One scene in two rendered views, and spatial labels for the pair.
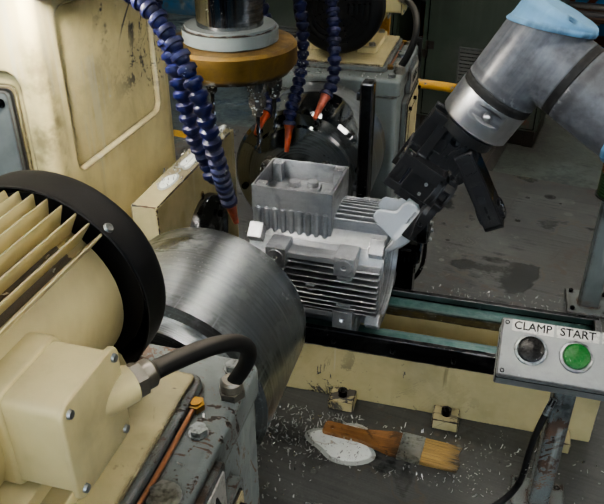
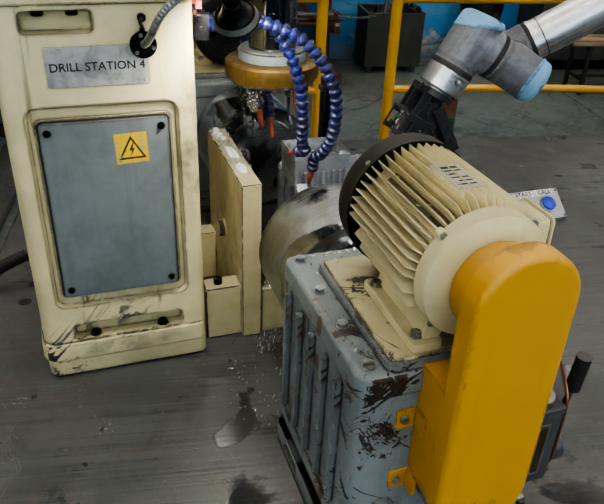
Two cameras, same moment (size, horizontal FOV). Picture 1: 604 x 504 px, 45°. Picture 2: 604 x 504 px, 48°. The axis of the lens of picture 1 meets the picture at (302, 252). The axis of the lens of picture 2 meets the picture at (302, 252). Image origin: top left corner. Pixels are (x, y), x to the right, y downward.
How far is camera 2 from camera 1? 0.81 m
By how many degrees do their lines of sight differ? 30
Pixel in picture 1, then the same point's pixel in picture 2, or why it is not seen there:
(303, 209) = (331, 167)
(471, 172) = (443, 118)
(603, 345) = (536, 196)
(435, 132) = (422, 97)
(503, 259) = not seen: hidden behind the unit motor
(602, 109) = (521, 67)
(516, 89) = (473, 63)
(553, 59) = (493, 44)
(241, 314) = not seen: hidden behind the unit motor
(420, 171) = (418, 123)
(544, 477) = not seen: hidden behind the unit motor
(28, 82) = (186, 105)
